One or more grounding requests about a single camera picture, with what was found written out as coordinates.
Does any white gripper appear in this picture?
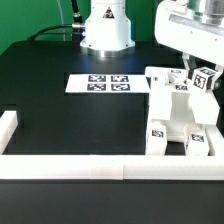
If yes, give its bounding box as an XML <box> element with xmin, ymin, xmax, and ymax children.
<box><xmin>155</xmin><ymin>0</ymin><xmax>224</xmax><ymax>90</ymax></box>

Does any white tagged cube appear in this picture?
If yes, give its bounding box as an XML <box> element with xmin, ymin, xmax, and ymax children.
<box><xmin>192</xmin><ymin>67</ymin><xmax>216</xmax><ymax>91</ymax></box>

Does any white chair back frame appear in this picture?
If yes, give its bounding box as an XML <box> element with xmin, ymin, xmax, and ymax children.
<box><xmin>145</xmin><ymin>66</ymin><xmax>220</xmax><ymax>125</ymax></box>

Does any white chair seat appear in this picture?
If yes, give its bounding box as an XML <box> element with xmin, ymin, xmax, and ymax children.
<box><xmin>148</xmin><ymin>83</ymin><xmax>214</xmax><ymax>143</ymax></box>

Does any white U-shaped fence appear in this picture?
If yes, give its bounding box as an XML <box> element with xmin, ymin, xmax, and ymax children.
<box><xmin>0</xmin><ymin>111</ymin><xmax>224</xmax><ymax>180</ymax></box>

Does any white marker base plate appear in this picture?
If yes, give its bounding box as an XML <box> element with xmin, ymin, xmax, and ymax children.
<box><xmin>65</xmin><ymin>74</ymin><xmax>150</xmax><ymax>93</ymax></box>

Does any black cable with connector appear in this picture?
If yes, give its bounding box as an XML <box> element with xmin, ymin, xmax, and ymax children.
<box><xmin>27</xmin><ymin>0</ymin><xmax>86</xmax><ymax>42</ymax></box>

